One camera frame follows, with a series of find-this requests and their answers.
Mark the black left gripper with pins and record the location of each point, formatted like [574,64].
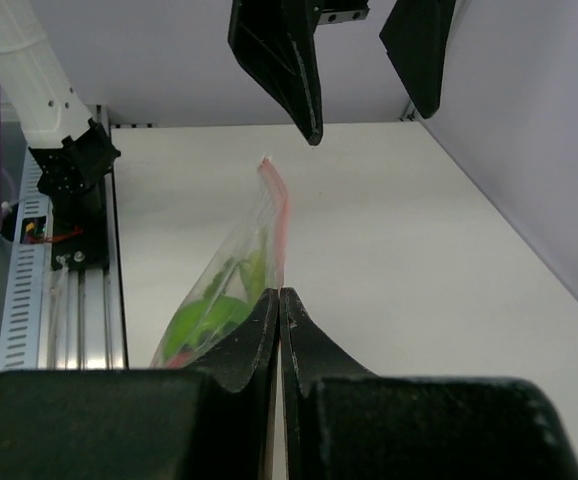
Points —
[273,42]

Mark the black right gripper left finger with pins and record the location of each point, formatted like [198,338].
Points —
[212,419]

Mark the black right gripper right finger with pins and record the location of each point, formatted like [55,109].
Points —
[342,421]

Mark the clear polka dot zip bag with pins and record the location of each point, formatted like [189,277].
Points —
[264,226]

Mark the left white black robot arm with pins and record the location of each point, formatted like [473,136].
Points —
[49,110]

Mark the red toy pepper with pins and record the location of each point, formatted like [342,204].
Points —
[181,359]

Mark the green toy pepper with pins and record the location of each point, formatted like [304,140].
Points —
[221,302]

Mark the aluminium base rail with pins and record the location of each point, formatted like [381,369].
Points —
[85,324]

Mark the slotted white cable duct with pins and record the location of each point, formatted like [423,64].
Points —
[23,305]

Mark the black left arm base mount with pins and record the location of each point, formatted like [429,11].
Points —
[84,247]

